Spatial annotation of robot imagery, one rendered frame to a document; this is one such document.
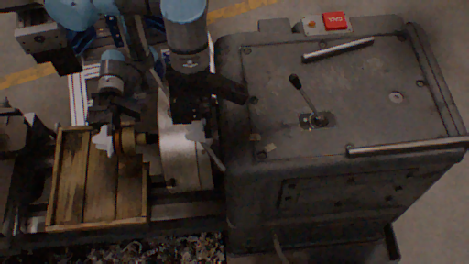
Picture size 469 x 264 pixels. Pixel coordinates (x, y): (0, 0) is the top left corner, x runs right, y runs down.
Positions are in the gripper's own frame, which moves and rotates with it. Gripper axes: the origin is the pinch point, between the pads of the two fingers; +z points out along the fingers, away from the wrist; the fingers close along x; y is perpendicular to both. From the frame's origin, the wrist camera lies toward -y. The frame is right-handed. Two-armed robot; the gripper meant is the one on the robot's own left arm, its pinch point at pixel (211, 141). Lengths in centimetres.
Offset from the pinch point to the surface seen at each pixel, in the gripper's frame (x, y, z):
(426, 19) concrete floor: -186, -150, 73
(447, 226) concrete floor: -52, -114, 120
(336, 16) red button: -38, -38, -9
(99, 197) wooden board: -20, 37, 37
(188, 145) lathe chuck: -8.2, 6.0, 7.9
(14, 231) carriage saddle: -10, 60, 37
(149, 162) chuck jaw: -12.2, 17.4, 16.7
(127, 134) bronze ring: -19.9, 23.2, 12.5
